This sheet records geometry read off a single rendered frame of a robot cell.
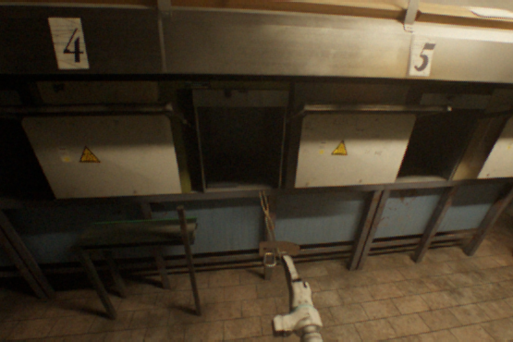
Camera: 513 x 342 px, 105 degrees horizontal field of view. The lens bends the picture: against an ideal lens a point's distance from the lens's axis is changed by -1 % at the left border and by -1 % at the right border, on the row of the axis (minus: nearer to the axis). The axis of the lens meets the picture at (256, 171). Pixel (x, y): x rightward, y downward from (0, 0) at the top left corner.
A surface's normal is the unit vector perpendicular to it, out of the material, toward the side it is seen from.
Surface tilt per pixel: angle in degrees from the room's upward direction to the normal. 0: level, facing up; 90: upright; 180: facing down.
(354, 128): 90
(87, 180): 90
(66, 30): 80
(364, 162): 90
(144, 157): 90
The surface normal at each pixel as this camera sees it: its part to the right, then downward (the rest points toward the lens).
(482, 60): 0.12, 0.26
